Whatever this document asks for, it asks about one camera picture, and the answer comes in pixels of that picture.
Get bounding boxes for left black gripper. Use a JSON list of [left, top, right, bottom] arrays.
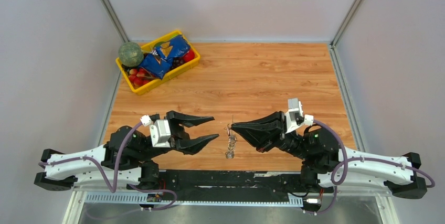
[[136, 110, 221, 162]]

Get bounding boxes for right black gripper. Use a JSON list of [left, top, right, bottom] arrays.
[[230, 111, 311, 161]]

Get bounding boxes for silver keyring plate with rings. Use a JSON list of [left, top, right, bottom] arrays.
[[225, 115, 237, 159]]

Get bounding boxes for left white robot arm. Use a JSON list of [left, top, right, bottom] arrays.
[[34, 111, 219, 193]]

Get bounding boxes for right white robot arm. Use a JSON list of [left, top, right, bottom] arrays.
[[230, 111, 435, 199]]

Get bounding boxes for yellow plastic bin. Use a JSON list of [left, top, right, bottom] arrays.
[[115, 30, 200, 95]]

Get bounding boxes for dark grapes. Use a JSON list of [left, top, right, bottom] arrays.
[[170, 57, 185, 70]]

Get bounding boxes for blue snack bag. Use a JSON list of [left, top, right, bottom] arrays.
[[139, 35, 191, 79]]

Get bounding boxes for red tomato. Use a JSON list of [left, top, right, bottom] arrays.
[[182, 49, 195, 62]]

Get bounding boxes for green melon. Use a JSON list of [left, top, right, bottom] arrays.
[[118, 41, 144, 67]]

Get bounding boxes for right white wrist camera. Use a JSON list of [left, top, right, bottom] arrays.
[[284, 98, 314, 134]]

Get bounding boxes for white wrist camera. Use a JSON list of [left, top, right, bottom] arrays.
[[140, 114, 171, 148], [284, 98, 314, 134]]

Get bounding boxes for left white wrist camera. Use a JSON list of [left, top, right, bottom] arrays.
[[140, 114, 171, 148]]

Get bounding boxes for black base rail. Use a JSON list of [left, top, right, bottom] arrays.
[[134, 169, 321, 201]]

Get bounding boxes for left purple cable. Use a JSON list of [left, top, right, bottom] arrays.
[[38, 121, 178, 212]]

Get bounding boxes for white slotted cable duct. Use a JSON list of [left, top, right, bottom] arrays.
[[84, 192, 303, 207]]

